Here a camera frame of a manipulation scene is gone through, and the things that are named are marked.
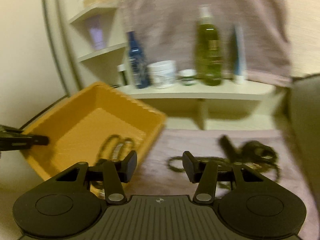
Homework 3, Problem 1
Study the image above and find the orange plastic tray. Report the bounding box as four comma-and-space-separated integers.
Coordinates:
21, 81, 168, 198

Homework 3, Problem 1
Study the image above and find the blue and white tube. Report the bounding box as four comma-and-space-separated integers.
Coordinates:
231, 24, 247, 85

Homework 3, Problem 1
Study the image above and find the white pearl necklace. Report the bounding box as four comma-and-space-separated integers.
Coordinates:
109, 139, 135, 160

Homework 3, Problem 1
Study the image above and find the dark blue spray bottle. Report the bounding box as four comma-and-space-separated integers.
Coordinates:
127, 31, 150, 89

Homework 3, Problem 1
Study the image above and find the small green-label jar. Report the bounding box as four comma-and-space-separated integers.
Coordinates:
178, 69, 196, 86

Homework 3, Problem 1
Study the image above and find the cream wooden shelf unit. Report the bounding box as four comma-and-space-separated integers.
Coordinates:
56, 0, 276, 130

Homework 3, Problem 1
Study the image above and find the dark green bead necklace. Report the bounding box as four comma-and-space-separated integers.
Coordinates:
166, 152, 281, 188

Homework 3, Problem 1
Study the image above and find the green oil spray bottle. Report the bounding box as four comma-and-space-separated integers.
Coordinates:
195, 5, 223, 86

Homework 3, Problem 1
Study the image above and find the black leather cuff bracelet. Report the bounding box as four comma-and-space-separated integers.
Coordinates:
241, 141, 278, 165

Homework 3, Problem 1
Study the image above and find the lilac plush table cloth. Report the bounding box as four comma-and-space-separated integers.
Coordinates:
125, 128, 313, 230

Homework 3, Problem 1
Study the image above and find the white cream jar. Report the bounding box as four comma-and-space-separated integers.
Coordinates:
148, 60, 176, 89

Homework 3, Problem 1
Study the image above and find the hanging lilac towel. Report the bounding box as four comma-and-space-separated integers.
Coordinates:
113, 0, 293, 83

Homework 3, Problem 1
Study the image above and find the grey cushion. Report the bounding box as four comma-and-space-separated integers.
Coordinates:
276, 74, 319, 206

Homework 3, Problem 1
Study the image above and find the black rectangular clip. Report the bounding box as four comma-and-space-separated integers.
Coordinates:
219, 135, 237, 163

